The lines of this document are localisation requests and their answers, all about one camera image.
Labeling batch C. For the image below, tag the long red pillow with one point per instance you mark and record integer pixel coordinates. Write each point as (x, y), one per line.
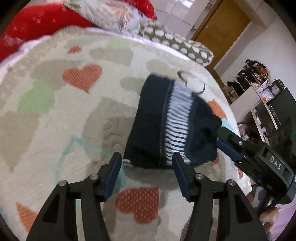
(33, 22)

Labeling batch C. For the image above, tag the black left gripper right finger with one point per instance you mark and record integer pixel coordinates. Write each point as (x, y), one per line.
(237, 219)

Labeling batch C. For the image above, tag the heart patterned bed quilt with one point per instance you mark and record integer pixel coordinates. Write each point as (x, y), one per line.
(68, 105)

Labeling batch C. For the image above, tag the cluttered white shelf unit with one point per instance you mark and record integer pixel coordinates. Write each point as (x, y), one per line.
(257, 111)

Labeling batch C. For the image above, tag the glossy white wardrobe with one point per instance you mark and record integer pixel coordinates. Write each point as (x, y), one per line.
(181, 16)

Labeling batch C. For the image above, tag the person right hand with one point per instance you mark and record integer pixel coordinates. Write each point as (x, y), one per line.
(258, 200)

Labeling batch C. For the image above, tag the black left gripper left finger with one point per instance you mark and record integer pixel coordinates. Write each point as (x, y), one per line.
(57, 218)

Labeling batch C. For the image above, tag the small black clock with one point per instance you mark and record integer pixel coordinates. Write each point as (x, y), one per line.
(277, 87)

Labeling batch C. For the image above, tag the dark navy striped pants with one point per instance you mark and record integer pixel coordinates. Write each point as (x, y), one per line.
(171, 118)

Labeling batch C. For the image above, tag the grey floral pillow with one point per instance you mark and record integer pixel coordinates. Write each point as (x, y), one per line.
(115, 16)

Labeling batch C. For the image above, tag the wooden door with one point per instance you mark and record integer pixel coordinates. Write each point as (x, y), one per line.
(221, 28)

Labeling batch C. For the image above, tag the olive white dotted pillow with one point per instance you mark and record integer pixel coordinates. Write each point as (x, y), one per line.
(158, 33)

